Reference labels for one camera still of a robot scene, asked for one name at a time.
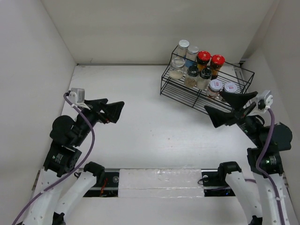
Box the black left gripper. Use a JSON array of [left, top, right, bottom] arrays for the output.
[[74, 97, 125, 145]]

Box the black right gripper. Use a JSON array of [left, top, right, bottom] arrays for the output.
[[205, 89, 264, 147]]

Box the dark spice jar white lid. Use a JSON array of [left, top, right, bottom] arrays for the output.
[[223, 82, 237, 93]]

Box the white-lid spice jar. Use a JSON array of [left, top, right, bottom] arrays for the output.
[[206, 79, 223, 98]]

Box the white bottle black cap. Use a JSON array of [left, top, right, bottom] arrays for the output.
[[196, 67, 212, 90]]

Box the black-cap spice shaker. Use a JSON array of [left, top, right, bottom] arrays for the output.
[[184, 65, 199, 88]]

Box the red-lid sauce jar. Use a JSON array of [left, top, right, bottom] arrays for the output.
[[196, 51, 211, 71], [210, 54, 225, 80]]

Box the clear jar silver lid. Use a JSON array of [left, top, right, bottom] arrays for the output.
[[169, 57, 185, 80]]

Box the blue-label silver-lid jar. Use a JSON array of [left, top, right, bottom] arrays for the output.
[[185, 45, 199, 69]]

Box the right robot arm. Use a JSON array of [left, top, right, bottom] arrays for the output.
[[201, 90, 293, 225]]

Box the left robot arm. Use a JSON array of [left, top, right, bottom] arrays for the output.
[[22, 95, 125, 225]]

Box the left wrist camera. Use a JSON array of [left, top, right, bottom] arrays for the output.
[[67, 88, 85, 105]]

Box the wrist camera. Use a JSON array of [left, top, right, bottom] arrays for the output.
[[255, 90, 273, 115], [67, 88, 85, 105]]

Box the black wire rack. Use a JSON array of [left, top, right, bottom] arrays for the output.
[[160, 61, 255, 113]]

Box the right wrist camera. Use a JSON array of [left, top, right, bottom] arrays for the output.
[[255, 90, 273, 115]]

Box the metal base rail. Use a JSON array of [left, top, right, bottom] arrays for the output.
[[84, 168, 235, 198]]

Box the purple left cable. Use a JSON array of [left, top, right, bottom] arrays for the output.
[[11, 92, 96, 225]]

